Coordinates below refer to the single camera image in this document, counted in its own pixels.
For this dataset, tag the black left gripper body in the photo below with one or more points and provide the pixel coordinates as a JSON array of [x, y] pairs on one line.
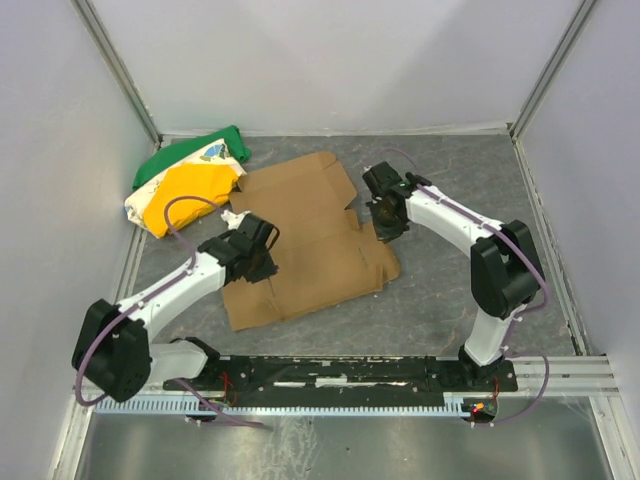
[[258, 265]]

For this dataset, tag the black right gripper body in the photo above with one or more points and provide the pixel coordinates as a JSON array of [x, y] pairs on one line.
[[388, 220]]

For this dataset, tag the brown cardboard box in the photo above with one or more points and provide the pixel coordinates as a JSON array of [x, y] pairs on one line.
[[324, 254]]

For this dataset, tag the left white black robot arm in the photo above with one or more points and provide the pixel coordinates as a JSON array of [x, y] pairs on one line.
[[115, 349]]

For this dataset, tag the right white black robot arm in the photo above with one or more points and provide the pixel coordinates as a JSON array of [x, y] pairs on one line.
[[505, 268]]

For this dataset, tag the yellow cloth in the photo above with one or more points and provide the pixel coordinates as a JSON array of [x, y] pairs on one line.
[[209, 181]]

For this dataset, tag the white patterned cloth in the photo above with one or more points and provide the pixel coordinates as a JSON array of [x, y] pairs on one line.
[[136, 203]]

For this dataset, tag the green cloth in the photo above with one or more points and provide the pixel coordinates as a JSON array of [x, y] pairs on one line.
[[170, 155]]

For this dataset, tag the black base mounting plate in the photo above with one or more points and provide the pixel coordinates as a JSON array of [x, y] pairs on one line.
[[407, 381]]

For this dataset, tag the metal front shelf sheet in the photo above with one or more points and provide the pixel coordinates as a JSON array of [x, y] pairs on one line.
[[556, 441]]

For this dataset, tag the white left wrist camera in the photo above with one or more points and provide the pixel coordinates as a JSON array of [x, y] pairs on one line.
[[233, 220]]

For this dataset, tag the light blue cable duct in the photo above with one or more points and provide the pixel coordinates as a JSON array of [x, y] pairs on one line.
[[188, 404]]

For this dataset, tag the aluminium front rail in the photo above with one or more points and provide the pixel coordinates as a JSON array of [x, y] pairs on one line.
[[535, 373]]

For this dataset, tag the left aluminium corner post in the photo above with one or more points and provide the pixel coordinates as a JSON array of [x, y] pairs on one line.
[[90, 18]]

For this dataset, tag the aluminium corner post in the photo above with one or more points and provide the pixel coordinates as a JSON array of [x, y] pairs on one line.
[[553, 66], [90, 18]]

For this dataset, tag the right aluminium corner post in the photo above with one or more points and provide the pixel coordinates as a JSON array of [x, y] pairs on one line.
[[553, 66]]

